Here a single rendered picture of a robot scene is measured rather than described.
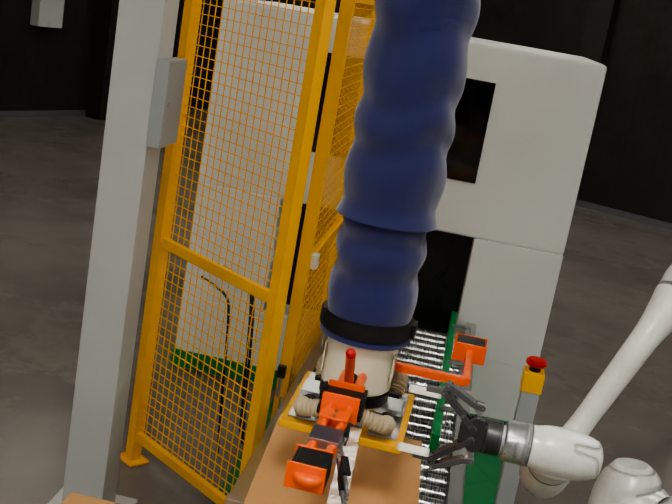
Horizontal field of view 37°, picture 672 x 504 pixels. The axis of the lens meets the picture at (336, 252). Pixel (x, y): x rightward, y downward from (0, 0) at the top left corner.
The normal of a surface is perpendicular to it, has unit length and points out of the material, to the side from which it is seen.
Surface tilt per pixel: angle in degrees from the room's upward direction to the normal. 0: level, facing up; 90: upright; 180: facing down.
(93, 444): 90
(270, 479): 0
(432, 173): 89
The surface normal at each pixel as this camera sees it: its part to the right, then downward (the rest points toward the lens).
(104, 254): -0.15, 0.22
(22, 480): 0.17, -0.96
